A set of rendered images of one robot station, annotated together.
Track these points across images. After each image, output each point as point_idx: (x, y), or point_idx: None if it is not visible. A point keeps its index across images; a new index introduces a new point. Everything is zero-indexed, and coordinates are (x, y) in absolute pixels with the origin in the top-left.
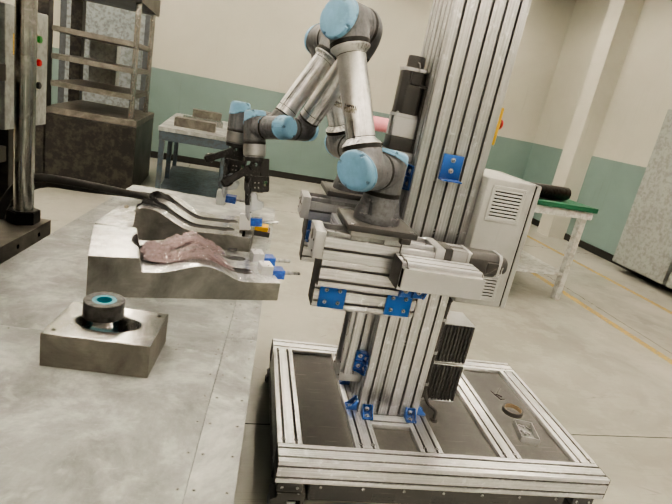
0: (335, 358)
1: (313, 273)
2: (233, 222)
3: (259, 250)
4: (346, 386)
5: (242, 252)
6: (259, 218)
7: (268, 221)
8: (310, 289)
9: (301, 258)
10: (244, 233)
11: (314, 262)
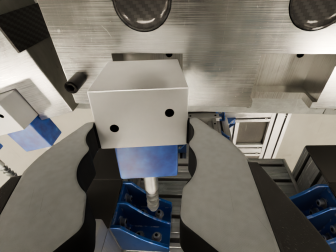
0: (215, 117)
1: (107, 180)
2: (318, 0)
3: (7, 126)
4: (212, 113)
5: (30, 68)
6: (124, 170)
7: (145, 187)
8: (114, 157)
9: (306, 149)
10: (71, 86)
11: (113, 196)
